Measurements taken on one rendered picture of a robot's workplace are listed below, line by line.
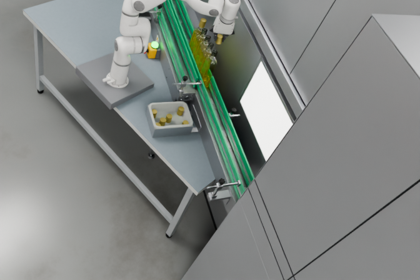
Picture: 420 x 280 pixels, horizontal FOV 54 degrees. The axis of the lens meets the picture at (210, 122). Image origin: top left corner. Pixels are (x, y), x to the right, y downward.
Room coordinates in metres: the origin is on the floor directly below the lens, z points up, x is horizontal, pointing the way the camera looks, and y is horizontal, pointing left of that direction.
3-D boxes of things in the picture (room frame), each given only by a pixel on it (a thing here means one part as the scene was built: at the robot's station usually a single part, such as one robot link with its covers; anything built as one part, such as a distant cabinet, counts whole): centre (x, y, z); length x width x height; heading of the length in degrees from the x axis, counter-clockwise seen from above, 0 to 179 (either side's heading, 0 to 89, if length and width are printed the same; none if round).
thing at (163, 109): (1.47, 0.21, 0.80); 0.22 x 0.17 x 0.09; 127
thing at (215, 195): (1.11, -0.18, 0.90); 0.17 x 0.05 x 0.23; 127
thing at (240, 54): (1.67, -0.09, 1.15); 0.90 x 0.03 x 0.34; 37
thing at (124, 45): (1.59, 0.57, 1.03); 0.13 x 0.10 x 0.16; 134
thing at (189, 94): (1.64, 0.19, 0.85); 0.09 x 0.04 x 0.07; 127
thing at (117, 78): (1.56, 0.59, 0.87); 0.16 x 0.13 x 0.15; 153
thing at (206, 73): (1.75, 0.14, 0.99); 0.06 x 0.06 x 0.21; 37
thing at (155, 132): (1.49, 0.19, 0.79); 0.27 x 0.17 x 0.08; 127
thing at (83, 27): (2.17, 0.31, 0.73); 1.58 x 1.52 x 0.04; 65
